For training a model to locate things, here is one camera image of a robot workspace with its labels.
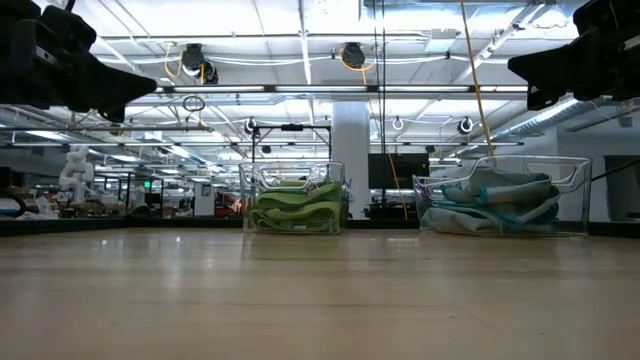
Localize clear plastic bin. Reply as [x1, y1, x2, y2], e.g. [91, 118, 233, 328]
[238, 159, 351, 235]
[412, 154, 594, 236]

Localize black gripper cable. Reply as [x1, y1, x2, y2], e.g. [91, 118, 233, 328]
[591, 158, 640, 182]

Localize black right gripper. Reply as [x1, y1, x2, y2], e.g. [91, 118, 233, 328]
[507, 0, 640, 112]

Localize black monitor screen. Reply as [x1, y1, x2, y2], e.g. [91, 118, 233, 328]
[368, 152, 430, 190]

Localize black aluminium table frame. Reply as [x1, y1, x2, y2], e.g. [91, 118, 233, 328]
[0, 216, 640, 237]

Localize white building column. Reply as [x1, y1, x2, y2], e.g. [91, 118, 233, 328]
[332, 101, 371, 220]

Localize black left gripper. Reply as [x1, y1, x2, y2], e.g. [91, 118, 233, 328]
[0, 0, 159, 124]

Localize ceiling rail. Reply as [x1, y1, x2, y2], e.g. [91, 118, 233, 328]
[149, 82, 531, 96]

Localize white robot figure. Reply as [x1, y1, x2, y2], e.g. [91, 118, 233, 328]
[58, 144, 96, 201]

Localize black metal gantry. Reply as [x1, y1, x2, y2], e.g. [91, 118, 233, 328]
[252, 123, 332, 162]

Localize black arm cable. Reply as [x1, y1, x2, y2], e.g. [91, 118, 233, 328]
[0, 192, 27, 219]

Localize silver ceiling duct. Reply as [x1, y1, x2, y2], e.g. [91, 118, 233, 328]
[492, 97, 621, 141]

